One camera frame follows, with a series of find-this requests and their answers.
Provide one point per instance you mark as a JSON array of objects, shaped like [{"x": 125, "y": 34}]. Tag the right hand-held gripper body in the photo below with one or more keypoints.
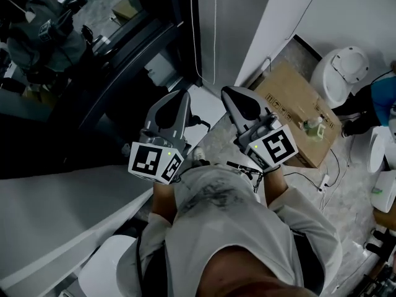
[{"x": 278, "y": 144}]

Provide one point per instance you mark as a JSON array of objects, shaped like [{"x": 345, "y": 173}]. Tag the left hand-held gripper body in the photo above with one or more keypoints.
[{"x": 145, "y": 162}]

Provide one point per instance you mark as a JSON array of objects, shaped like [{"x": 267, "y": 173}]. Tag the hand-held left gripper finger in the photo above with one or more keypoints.
[
  {"x": 184, "y": 116},
  {"x": 151, "y": 116}
]

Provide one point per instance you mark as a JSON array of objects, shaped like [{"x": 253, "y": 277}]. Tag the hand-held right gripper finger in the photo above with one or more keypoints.
[
  {"x": 250, "y": 96},
  {"x": 233, "y": 113}
]

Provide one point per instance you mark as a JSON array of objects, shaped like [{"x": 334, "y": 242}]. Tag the person's left forearm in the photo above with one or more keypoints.
[{"x": 162, "y": 200}]

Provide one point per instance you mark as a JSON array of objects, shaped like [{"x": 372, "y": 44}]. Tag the person's right forearm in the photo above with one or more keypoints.
[{"x": 275, "y": 187}]

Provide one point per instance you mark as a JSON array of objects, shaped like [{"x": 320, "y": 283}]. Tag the clear plastic bottle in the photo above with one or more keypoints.
[{"x": 311, "y": 123}]

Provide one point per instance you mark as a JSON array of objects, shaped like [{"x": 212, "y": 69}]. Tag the person's white shoe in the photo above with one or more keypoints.
[{"x": 198, "y": 154}]

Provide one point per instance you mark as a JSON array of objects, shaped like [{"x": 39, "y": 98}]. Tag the black rod tool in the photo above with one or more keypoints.
[{"x": 244, "y": 167}]

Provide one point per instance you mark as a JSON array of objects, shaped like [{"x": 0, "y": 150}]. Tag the large cardboard box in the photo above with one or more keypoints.
[{"x": 294, "y": 91}]

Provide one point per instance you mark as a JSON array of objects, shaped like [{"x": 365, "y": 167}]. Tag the white power strip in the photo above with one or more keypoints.
[{"x": 324, "y": 182}]

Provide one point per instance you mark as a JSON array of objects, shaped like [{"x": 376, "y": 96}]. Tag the white toilet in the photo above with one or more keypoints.
[{"x": 328, "y": 79}]

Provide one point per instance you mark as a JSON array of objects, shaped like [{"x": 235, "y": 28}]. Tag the white window sill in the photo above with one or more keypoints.
[{"x": 62, "y": 203}]

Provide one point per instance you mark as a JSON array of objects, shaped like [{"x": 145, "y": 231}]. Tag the white toilet lid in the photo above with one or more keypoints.
[{"x": 376, "y": 150}]

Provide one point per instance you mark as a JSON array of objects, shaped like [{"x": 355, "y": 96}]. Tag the person's white shirt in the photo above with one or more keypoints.
[{"x": 222, "y": 227}]

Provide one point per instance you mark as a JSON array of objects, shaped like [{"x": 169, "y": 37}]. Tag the white ceramic tank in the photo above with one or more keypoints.
[{"x": 386, "y": 190}]

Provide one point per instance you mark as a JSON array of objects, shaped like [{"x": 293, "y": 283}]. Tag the small brown box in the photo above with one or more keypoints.
[{"x": 386, "y": 220}]

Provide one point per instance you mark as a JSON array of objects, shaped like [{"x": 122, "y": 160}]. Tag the person's bare chest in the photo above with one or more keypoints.
[{"x": 247, "y": 274}]

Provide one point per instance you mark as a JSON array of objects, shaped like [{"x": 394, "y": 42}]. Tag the black equipment pile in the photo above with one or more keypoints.
[{"x": 382, "y": 252}]

